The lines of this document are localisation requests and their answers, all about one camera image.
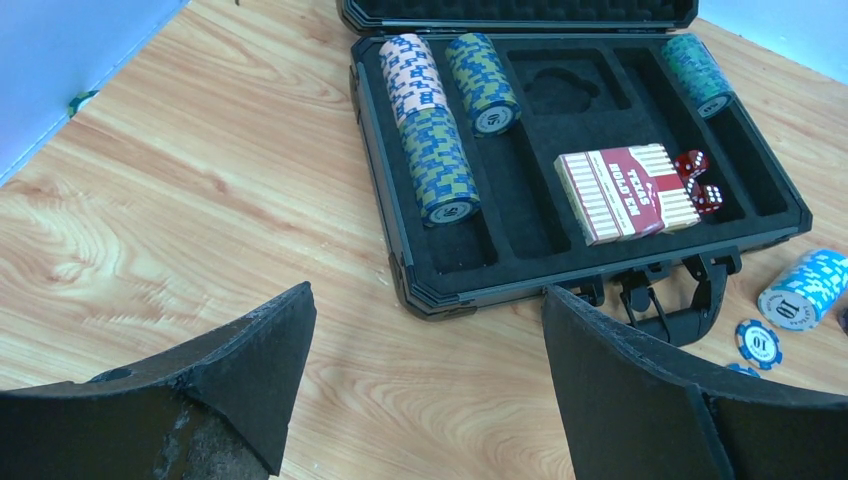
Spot light blue chip stack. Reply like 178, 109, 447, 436
757, 249, 847, 332

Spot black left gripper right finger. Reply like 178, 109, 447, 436
542, 287, 847, 479

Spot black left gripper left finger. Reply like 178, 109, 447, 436
1, 282, 316, 479

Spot dark green chip stack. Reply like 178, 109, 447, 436
661, 33, 735, 119

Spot olive blue chip stack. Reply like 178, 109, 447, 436
400, 108, 481, 227
445, 33, 522, 138

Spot blue white 10 chip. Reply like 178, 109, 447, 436
725, 362, 761, 378
734, 319, 784, 370

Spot red translucent die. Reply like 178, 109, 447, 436
686, 178, 723, 214
673, 150, 709, 181

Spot red playing card box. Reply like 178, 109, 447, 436
554, 143, 701, 246

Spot black poker set case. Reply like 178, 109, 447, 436
337, 1, 812, 345

